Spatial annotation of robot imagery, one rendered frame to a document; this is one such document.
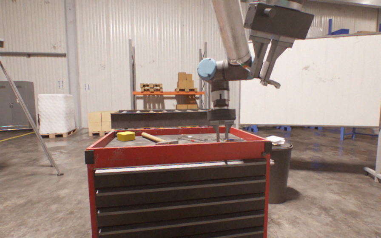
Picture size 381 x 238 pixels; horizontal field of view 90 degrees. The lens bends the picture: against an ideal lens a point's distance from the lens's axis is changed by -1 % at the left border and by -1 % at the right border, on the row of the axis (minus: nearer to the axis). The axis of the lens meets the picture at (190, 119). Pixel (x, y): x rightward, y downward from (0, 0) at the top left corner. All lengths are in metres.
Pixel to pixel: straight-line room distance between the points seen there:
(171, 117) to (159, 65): 5.29
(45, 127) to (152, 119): 4.33
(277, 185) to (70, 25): 8.96
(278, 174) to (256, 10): 1.99
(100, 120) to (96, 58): 3.24
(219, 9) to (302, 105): 2.63
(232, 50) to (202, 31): 8.75
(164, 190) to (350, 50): 3.05
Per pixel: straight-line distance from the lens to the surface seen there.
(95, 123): 6.94
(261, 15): 0.46
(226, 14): 0.66
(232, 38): 0.70
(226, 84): 0.94
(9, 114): 9.78
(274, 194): 2.39
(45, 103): 7.31
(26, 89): 9.45
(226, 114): 0.92
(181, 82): 7.71
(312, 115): 3.20
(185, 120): 3.83
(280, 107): 3.09
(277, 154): 2.21
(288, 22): 0.49
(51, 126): 7.31
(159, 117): 3.76
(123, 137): 1.07
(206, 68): 0.82
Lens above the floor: 1.11
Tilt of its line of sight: 5 degrees down
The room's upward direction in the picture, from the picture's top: straight up
